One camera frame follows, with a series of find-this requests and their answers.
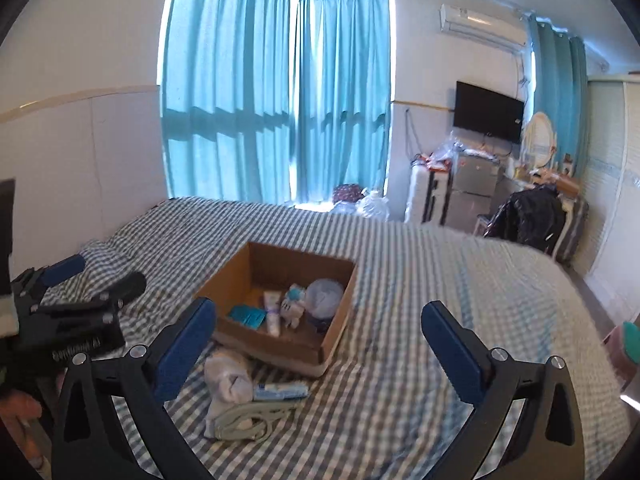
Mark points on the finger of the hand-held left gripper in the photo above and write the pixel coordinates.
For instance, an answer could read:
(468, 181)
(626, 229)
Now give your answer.
(62, 270)
(122, 286)

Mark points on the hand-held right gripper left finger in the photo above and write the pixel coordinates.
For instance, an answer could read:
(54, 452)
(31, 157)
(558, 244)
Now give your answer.
(182, 347)

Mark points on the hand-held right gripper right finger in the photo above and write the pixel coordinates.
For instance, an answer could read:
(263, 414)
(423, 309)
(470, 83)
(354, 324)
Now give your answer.
(457, 355)

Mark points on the white socks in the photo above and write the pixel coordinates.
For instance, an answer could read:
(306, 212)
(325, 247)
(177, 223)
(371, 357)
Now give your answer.
(227, 372)

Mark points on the brown cardboard box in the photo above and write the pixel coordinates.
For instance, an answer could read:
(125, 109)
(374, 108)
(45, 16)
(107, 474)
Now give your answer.
(240, 272)

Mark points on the blue white tube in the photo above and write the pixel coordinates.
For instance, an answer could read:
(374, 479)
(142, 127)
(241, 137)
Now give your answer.
(280, 391)

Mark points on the person's left hand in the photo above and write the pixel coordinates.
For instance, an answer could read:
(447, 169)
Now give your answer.
(17, 405)

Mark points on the checkered pillow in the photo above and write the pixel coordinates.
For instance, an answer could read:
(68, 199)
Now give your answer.
(102, 257)

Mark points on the teal packet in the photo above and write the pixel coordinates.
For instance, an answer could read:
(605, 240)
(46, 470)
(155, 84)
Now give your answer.
(246, 316)

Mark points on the checkered bed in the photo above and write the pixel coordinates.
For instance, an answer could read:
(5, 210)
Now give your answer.
(430, 270)

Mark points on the white plush toy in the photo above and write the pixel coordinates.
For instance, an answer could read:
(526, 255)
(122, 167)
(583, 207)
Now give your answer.
(292, 307)

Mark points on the round blue-lidded container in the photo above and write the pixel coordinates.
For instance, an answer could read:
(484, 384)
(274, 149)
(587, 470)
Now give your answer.
(324, 296)

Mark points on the black jacket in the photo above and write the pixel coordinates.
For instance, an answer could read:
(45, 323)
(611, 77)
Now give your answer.
(530, 217)

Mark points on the white suitcase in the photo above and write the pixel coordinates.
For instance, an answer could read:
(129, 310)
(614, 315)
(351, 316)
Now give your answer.
(419, 195)

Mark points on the teal pink object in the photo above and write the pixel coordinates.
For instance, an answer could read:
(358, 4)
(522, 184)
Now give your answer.
(627, 347)

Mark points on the silver mini fridge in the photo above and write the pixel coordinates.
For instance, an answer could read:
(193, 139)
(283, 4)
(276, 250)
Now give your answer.
(472, 185)

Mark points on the clear crumpled plastic bag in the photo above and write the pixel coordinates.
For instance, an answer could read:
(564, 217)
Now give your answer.
(374, 205)

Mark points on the dark red patterned bag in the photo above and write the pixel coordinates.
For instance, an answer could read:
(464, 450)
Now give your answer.
(349, 194)

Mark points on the clear plastic bag with goods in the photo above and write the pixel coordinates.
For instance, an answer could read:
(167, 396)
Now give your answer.
(450, 152)

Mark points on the wide teal curtain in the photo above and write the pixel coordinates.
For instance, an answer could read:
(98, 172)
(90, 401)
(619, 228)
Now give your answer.
(225, 85)

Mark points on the round white mirror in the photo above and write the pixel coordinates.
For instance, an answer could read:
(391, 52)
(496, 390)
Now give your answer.
(539, 140)

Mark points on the white wardrobe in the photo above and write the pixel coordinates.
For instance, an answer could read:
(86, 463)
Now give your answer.
(607, 175)

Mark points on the narrow teal curtain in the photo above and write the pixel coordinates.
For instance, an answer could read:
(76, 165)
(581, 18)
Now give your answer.
(340, 100)

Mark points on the teal curtain beside wardrobe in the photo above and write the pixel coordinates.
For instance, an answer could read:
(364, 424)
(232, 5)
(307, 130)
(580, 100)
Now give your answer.
(562, 90)

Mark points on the white air conditioner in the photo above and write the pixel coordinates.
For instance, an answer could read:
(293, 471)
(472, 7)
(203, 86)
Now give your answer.
(480, 22)

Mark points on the black wall television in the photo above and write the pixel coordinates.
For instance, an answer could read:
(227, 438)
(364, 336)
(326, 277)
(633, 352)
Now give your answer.
(487, 110)

